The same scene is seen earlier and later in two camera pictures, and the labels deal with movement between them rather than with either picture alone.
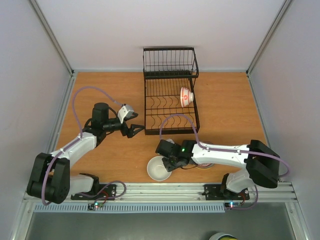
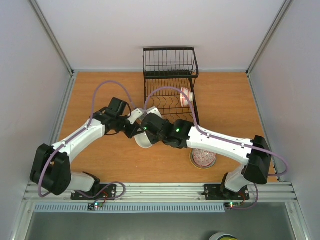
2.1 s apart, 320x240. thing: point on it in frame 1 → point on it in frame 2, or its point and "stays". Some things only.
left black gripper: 130,132 stays
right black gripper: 169,164 → 148,132
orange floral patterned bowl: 186,97 stays
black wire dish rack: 171,99 stays
